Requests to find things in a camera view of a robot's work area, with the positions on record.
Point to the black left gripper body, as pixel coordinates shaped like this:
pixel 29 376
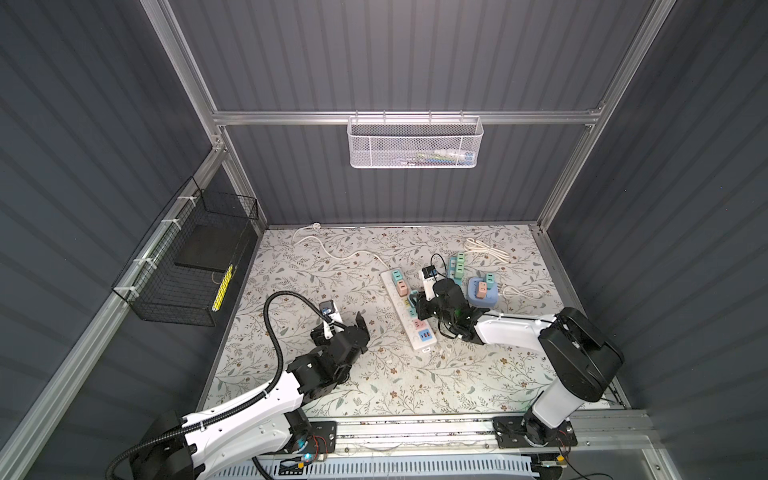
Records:
pixel 319 341

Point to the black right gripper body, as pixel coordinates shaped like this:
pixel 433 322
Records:
pixel 431 308

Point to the pink charger plug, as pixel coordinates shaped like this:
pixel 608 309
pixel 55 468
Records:
pixel 402 288
pixel 481 290

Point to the teal power strip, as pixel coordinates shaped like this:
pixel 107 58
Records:
pixel 451 266

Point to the white multicolour power strip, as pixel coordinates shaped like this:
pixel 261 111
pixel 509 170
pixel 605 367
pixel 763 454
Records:
pixel 418 332

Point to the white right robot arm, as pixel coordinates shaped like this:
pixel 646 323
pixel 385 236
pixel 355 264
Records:
pixel 585 360

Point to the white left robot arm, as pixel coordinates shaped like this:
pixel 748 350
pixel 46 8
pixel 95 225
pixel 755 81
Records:
pixel 254 423

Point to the items in white basket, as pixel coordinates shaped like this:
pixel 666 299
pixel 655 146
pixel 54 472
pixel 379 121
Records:
pixel 449 158

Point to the black foam pad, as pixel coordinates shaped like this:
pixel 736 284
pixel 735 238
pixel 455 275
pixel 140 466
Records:
pixel 208 248

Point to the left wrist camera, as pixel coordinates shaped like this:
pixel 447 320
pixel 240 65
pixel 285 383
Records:
pixel 331 319

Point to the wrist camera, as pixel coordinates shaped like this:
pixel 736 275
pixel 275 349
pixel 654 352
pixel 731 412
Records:
pixel 331 319
pixel 429 276

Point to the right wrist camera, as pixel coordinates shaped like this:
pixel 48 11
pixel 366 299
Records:
pixel 429 276

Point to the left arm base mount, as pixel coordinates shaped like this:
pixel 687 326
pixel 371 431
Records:
pixel 314 437

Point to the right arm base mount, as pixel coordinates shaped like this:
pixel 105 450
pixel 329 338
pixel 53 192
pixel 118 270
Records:
pixel 519 431

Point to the black wire mesh basket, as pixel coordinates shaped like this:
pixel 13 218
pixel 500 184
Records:
pixel 190 274

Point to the white wire mesh basket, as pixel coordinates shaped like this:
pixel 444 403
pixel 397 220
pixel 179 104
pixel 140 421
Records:
pixel 376 142

